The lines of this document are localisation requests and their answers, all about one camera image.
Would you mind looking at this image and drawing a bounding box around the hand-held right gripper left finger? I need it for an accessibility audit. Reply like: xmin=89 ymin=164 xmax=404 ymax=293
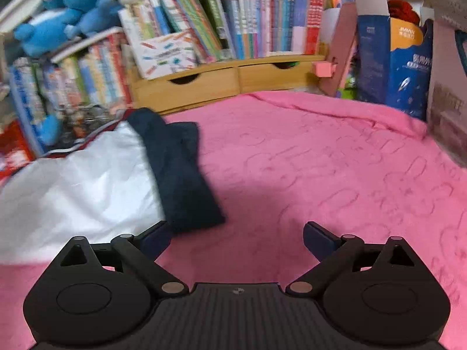
xmin=49 ymin=220 xmax=188 ymax=297

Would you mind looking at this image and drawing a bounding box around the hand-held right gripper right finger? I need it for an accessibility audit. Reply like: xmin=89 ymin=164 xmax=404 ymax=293
xmin=286 ymin=222 xmax=426 ymax=296

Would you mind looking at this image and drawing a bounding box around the navy white striped jacket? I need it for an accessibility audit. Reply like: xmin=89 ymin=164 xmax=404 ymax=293
xmin=0 ymin=107 xmax=227 ymax=265

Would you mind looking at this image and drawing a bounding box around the pink bunny print blanket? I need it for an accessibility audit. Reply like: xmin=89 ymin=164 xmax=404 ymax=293
xmin=0 ymin=91 xmax=467 ymax=350

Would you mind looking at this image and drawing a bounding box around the wooden drawer organizer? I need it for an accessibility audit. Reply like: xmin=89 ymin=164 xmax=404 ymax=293
xmin=129 ymin=55 xmax=327 ymax=115

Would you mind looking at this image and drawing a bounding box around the large red plastic crate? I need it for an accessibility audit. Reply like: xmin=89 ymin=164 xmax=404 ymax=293
xmin=0 ymin=120 xmax=37 ymax=179

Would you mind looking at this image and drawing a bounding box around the row of colourful paperback books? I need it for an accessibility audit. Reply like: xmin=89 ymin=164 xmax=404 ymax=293
xmin=7 ymin=33 xmax=134 ymax=146

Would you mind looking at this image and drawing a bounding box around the white box with colourful print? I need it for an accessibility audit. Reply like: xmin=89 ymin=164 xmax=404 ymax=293
xmin=129 ymin=31 xmax=198 ymax=81

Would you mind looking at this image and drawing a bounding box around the pink cardboard board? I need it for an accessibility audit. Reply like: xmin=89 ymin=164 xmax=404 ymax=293
xmin=312 ymin=2 xmax=360 ymax=97

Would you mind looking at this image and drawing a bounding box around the blue cardboard box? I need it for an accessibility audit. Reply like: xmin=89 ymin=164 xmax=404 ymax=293
xmin=355 ymin=0 xmax=435 ymax=121

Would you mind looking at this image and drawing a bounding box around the brown cardboard box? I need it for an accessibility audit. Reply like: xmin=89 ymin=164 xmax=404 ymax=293
xmin=425 ymin=0 xmax=467 ymax=168

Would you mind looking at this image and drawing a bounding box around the white shelf board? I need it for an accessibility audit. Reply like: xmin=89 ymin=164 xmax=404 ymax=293
xmin=49 ymin=25 xmax=125 ymax=62

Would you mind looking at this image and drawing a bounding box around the row of pink blue books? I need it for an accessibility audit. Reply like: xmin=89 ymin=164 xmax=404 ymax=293
xmin=222 ymin=0 xmax=327 ymax=61

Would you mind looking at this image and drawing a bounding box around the large blue plush toy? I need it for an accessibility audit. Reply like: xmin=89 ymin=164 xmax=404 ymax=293
xmin=15 ymin=9 xmax=84 ymax=57

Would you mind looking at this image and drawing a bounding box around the red knitted item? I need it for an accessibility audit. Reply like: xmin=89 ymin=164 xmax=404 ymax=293
xmin=387 ymin=0 xmax=421 ymax=26

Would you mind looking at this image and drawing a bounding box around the white window frame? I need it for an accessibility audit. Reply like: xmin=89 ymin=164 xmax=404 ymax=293
xmin=0 ymin=0 xmax=62 ymax=33

